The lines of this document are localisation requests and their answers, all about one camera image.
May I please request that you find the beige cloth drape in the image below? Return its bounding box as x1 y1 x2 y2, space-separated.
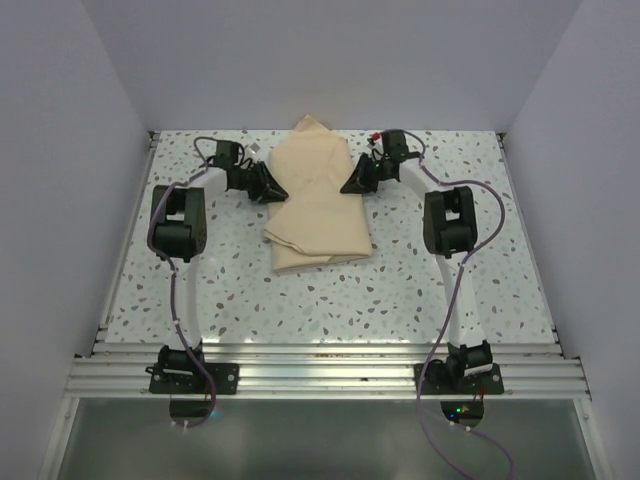
264 115 373 273

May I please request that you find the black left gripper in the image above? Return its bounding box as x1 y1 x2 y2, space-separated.
235 161 288 204

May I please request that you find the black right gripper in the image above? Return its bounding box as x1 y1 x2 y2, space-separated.
341 153 393 195

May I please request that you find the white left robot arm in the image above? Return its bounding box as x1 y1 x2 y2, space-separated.
146 136 289 393

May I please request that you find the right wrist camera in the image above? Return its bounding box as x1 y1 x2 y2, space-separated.
367 132 382 150

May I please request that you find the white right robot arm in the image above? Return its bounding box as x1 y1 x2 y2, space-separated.
340 129 493 393

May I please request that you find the aluminium rail frame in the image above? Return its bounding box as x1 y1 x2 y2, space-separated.
40 130 612 479

